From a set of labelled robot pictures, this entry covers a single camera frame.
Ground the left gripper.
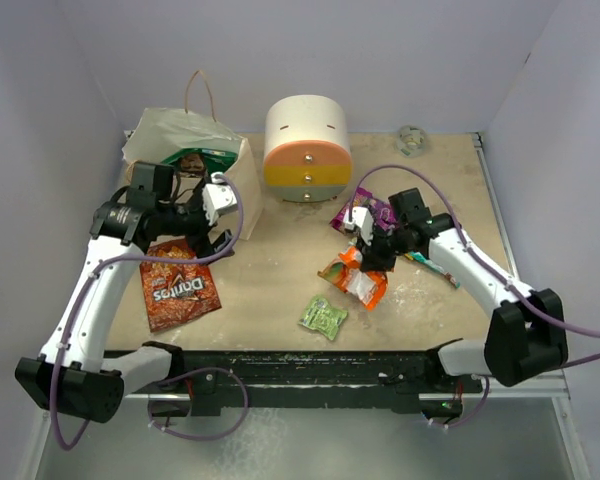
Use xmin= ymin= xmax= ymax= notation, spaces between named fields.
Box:
xmin=157 ymin=178 xmax=235 ymax=264

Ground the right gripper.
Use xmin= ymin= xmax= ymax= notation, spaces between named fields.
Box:
xmin=356 ymin=222 xmax=410 ymax=272

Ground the orange snack packet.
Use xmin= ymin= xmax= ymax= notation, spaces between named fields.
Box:
xmin=317 ymin=245 xmax=388 ymax=311

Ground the green chip bag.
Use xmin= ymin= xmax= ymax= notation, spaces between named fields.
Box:
xmin=159 ymin=145 xmax=239 ymax=176

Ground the brown Kettle chip bag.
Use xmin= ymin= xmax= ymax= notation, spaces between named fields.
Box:
xmin=177 ymin=153 xmax=207 ymax=178

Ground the white paper bag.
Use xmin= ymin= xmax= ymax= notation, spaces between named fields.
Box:
xmin=122 ymin=94 xmax=264 ymax=240

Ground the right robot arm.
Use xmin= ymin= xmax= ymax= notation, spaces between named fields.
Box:
xmin=344 ymin=188 xmax=568 ymax=391

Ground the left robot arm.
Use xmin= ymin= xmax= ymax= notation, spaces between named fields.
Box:
xmin=15 ymin=162 xmax=244 ymax=423

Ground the purple candy bag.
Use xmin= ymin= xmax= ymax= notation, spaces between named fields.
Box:
xmin=329 ymin=187 xmax=396 ymax=234

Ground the red Doritos chip bag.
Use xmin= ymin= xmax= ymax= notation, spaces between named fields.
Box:
xmin=139 ymin=262 xmax=222 ymax=333

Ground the teal snack packet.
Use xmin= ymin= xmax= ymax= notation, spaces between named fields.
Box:
xmin=410 ymin=252 xmax=460 ymax=289

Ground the light green snack packet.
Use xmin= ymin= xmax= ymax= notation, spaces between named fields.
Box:
xmin=298 ymin=295 xmax=348 ymax=341

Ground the clear tape roll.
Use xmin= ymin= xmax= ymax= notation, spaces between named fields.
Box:
xmin=396 ymin=125 xmax=428 ymax=158

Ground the round three-drawer cabinet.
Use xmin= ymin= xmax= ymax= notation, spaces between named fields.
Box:
xmin=263 ymin=94 xmax=353 ymax=203

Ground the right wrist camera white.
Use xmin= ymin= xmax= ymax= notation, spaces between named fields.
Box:
xmin=342 ymin=206 xmax=374 ymax=238

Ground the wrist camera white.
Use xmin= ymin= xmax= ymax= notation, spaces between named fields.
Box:
xmin=342 ymin=206 xmax=374 ymax=238
xmin=202 ymin=172 xmax=238 ymax=226

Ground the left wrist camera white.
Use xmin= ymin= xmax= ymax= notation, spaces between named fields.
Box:
xmin=202 ymin=172 xmax=238 ymax=226

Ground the black metal base frame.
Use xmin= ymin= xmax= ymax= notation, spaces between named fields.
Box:
xmin=134 ymin=350 xmax=483 ymax=416

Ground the aluminium rail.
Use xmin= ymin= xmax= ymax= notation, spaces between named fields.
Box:
xmin=418 ymin=370 xmax=570 ymax=401

